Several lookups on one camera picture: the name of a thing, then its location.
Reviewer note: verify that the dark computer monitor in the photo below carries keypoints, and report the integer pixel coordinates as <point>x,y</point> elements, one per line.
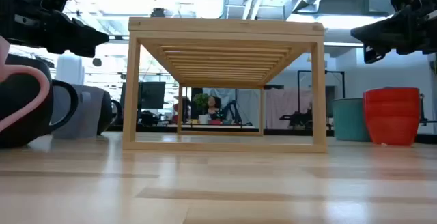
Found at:
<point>152,95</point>

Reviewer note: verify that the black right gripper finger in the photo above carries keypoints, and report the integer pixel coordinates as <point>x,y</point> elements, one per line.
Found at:
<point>372,32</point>
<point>373,53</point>

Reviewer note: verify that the red bowls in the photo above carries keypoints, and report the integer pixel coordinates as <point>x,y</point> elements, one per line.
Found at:
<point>392,118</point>

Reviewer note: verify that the teal mug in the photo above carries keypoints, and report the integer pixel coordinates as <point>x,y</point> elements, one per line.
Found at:
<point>348,119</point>

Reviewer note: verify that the person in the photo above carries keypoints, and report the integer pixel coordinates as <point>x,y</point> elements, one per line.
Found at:
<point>214,106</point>

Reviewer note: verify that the background black robot arm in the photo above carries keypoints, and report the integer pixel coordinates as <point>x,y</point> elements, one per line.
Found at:
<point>235,111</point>

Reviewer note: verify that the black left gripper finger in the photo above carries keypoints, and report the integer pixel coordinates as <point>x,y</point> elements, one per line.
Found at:
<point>90,32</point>
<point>83,49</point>

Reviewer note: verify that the pink hanging cloth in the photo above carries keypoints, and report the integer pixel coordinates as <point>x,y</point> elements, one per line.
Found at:
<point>288,108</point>

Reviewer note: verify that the black mug with orange inside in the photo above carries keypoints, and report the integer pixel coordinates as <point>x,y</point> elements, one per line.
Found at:
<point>106,114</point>

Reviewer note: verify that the black metal stand frame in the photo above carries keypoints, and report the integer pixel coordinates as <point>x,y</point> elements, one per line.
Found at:
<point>321,73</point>

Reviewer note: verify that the pink mug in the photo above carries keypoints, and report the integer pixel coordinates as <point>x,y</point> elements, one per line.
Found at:
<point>41,87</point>

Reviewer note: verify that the grey-blue mug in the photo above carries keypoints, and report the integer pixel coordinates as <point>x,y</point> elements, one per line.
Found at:
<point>83,114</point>

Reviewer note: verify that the slatted wooden rack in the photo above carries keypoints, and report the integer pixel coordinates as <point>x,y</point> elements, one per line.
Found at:
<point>225,27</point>

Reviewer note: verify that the small plant in white pot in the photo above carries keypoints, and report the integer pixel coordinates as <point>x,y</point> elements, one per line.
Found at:
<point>202,104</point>

